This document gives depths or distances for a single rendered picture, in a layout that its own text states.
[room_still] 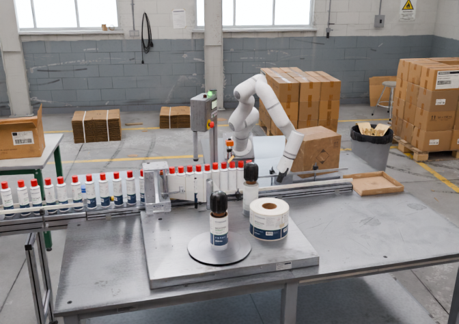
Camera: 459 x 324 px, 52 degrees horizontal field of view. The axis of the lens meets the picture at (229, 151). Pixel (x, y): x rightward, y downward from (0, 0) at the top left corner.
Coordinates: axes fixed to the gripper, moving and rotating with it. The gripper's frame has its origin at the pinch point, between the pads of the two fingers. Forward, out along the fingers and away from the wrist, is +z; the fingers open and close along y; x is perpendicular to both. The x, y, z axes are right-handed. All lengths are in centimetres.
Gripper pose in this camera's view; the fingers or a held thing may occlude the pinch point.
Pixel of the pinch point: (279, 179)
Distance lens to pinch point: 297.2
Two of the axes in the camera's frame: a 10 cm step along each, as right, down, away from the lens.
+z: -3.3, 9.1, 2.4
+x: 9.1, 2.4, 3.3
